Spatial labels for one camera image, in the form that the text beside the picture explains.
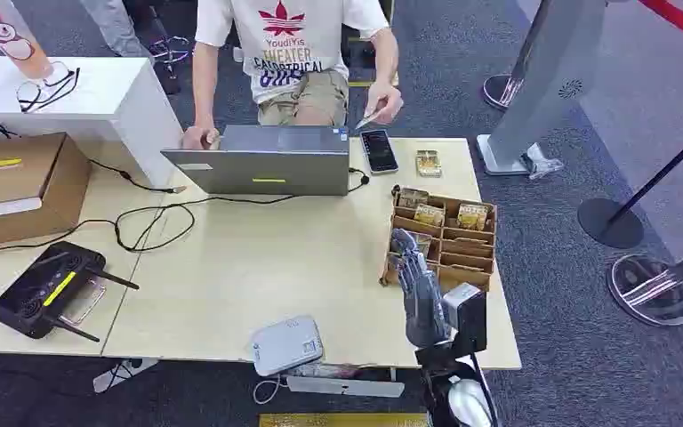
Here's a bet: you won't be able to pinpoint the person's legs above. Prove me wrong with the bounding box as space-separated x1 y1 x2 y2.
79 0 156 61

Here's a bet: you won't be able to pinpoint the gold card pack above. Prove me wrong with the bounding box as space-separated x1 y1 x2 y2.
457 203 491 231
413 230 435 258
415 149 444 179
397 188 431 209
413 204 446 229

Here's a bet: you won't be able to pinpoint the white cable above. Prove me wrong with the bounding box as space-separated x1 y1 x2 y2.
252 373 288 407

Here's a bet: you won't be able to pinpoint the black stanchion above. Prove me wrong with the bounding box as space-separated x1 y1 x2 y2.
576 117 683 251

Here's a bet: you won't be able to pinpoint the person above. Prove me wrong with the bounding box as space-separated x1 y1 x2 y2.
179 0 406 151

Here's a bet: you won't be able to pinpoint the orange snowman print cup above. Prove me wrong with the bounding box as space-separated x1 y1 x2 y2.
0 0 55 81

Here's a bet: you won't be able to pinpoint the short black cable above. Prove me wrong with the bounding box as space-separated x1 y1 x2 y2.
88 157 188 196

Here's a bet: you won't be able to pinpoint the black chair base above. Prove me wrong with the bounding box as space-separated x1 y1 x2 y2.
147 34 193 95

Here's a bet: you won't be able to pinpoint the grey laptop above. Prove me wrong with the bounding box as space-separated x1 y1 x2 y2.
160 125 351 197

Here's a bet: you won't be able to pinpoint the black router with antennas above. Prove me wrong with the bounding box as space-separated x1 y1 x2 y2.
0 240 141 344

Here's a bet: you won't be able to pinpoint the grey kiosk pillar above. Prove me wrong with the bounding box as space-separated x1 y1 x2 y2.
475 0 609 179

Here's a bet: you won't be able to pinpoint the pale card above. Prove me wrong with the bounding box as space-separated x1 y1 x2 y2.
354 109 385 131

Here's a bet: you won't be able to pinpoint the long black looped cable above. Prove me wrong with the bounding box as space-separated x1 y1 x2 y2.
0 167 372 255

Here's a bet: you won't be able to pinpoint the black smartphone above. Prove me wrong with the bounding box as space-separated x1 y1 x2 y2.
359 129 400 175

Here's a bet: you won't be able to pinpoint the brown cardboard box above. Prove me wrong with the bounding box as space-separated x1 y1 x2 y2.
0 132 92 246

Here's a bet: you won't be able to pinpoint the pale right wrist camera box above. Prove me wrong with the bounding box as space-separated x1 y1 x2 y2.
442 282 489 355

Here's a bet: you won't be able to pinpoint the red barrier rope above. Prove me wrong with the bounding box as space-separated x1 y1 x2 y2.
639 0 683 55

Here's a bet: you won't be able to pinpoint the chrome stanchion base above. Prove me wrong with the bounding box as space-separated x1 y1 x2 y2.
482 73 526 112

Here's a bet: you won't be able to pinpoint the white square device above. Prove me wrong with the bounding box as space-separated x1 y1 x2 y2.
249 315 325 378

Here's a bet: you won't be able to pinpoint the chrome stanchion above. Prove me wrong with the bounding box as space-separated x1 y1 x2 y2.
606 240 683 327

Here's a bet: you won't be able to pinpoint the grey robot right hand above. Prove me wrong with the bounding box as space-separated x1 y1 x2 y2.
388 228 454 349

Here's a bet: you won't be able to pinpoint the clear phone case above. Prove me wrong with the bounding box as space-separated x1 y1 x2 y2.
61 278 108 326

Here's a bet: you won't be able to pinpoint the wooden card box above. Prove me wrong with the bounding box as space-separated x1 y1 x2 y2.
379 185 499 293

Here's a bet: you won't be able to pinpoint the white counter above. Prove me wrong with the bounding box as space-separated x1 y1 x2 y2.
0 55 184 189

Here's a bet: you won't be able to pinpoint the person's right hand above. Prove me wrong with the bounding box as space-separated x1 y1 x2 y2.
180 124 222 151

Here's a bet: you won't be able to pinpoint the black-rimmed glasses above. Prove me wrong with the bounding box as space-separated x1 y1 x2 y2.
16 61 82 114

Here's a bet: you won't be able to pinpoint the person's left hand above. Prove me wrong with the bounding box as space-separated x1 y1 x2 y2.
365 81 406 125

